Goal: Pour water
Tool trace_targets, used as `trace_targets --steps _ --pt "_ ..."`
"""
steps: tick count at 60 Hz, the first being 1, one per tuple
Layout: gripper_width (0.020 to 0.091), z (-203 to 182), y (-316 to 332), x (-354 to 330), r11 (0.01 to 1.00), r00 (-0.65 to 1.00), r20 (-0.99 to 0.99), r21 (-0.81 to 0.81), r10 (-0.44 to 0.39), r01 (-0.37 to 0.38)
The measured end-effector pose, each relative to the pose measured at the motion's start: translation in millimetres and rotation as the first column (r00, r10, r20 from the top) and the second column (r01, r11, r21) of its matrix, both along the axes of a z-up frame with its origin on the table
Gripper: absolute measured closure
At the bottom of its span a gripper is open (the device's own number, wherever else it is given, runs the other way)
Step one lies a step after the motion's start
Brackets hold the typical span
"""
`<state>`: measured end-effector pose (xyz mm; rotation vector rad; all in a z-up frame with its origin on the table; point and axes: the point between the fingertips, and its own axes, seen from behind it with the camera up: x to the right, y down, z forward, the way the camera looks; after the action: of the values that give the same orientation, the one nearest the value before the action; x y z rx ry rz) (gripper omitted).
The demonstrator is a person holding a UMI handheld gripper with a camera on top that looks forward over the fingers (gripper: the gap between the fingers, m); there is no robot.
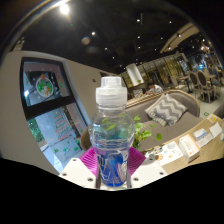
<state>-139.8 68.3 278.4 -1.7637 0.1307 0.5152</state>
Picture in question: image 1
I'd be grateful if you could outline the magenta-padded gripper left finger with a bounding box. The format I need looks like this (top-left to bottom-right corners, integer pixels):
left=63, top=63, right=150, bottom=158
left=58, top=147, right=100, bottom=190

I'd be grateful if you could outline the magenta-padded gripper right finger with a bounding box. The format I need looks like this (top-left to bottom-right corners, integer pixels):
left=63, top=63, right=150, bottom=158
left=126, top=146, right=168, bottom=190

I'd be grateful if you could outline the clear blue-labelled water bottle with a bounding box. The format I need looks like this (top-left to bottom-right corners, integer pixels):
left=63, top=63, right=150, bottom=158
left=87, top=76, right=136, bottom=189

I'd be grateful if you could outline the printed paper sheet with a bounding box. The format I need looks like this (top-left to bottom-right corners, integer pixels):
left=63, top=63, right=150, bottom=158
left=155, top=141, right=185, bottom=167

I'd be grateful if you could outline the green potted plant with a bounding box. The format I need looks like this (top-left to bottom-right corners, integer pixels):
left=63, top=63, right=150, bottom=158
left=99, top=114, right=164, bottom=152

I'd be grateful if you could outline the white and orange box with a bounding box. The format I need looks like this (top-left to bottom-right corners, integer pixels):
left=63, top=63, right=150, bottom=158
left=177, top=133, right=201, bottom=164

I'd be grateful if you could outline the curved grey sofa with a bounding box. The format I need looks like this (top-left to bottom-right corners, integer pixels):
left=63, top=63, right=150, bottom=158
left=79, top=88, right=201, bottom=152

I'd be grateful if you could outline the small white blue box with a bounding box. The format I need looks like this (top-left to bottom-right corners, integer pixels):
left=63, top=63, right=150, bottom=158
left=192, top=127, right=208, bottom=141

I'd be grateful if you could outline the grey white chevron cushion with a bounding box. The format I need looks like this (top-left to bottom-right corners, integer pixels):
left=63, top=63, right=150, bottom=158
left=143, top=92, right=189, bottom=128

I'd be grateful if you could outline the white paper leaflet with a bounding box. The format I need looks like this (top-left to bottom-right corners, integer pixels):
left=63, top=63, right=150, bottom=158
left=196, top=132, right=215, bottom=149

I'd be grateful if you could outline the window with festive decals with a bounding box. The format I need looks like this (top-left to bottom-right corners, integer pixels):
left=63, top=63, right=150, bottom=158
left=19, top=56, right=90, bottom=165

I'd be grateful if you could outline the white paper napkin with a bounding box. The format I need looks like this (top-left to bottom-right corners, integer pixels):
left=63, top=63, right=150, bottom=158
left=208, top=122, right=224, bottom=139

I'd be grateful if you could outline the yellow card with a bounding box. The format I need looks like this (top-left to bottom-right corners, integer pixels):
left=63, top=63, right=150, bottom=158
left=206, top=113, right=219, bottom=124

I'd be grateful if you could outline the person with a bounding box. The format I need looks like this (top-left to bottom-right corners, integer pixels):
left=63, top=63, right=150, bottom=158
left=146, top=82, right=165, bottom=95

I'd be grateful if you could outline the group of dining chairs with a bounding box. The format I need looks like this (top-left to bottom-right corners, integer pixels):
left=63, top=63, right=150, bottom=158
left=169, top=67, right=224, bottom=105

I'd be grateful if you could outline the group of ceiling lights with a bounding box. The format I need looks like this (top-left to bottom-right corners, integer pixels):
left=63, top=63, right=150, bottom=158
left=58, top=1, right=208, bottom=54

